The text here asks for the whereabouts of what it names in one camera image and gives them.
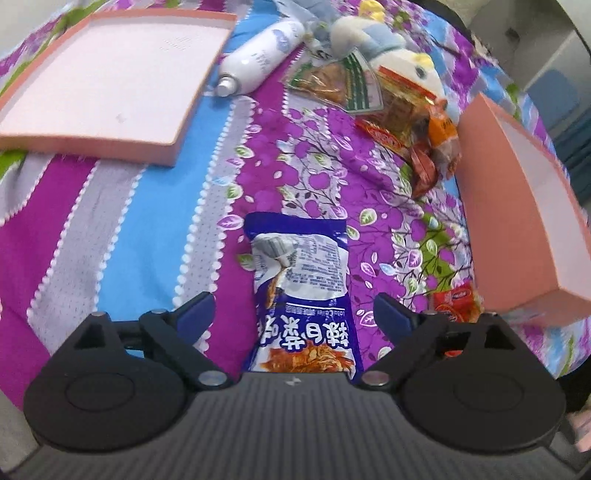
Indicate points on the orange snack packet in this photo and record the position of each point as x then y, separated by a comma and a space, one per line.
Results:
445, 143

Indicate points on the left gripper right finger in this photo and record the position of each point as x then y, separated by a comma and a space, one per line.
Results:
414, 336

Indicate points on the white blue plush toy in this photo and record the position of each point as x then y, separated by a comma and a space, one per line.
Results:
369, 33

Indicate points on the green white snack bag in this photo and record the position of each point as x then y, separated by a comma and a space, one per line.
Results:
350, 83

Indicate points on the clear blue plastic bag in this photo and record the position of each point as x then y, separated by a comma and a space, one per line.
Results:
317, 16

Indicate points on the red foil snack packet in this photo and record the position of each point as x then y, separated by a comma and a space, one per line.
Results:
462, 304

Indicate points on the dark red snack packet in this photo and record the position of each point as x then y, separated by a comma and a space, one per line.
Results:
425, 171

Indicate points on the pink cardboard box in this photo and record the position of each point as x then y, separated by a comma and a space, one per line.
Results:
529, 239

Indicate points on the white spray bottle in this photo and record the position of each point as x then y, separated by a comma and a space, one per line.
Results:
246, 68

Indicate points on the blue purple snack bag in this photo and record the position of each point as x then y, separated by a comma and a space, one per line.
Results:
303, 310

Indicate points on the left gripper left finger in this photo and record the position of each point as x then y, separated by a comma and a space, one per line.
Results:
169, 338

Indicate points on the pink box lid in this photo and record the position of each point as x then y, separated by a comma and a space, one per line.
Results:
118, 85

